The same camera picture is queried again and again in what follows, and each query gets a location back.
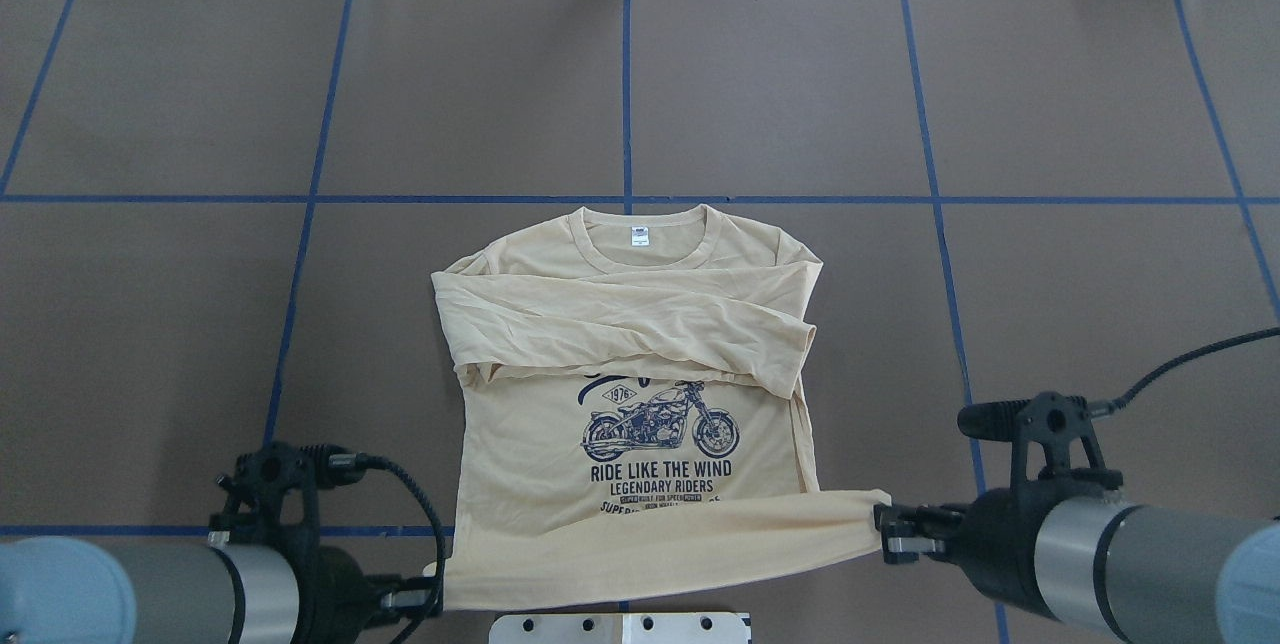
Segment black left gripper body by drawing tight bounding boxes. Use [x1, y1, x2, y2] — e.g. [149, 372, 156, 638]
[298, 547, 404, 643]

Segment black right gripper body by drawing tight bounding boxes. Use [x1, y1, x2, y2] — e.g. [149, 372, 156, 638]
[931, 487, 1061, 620]

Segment yellow long-sleeve printed shirt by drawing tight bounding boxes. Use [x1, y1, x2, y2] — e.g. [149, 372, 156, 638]
[431, 205, 891, 612]

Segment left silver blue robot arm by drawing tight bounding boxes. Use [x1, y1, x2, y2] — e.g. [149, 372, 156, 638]
[1, 536, 443, 643]

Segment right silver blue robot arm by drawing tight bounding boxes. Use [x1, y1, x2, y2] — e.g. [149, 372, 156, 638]
[874, 489, 1279, 643]

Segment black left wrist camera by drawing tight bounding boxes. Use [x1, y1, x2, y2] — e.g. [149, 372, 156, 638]
[207, 442, 371, 557]

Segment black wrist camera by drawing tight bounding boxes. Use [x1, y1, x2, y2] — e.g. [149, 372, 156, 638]
[207, 442, 371, 557]
[956, 392, 1125, 499]

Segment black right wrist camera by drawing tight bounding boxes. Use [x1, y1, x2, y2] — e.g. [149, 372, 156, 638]
[956, 392, 1125, 499]

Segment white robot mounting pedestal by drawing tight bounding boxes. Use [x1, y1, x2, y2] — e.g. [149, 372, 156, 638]
[488, 611, 754, 643]

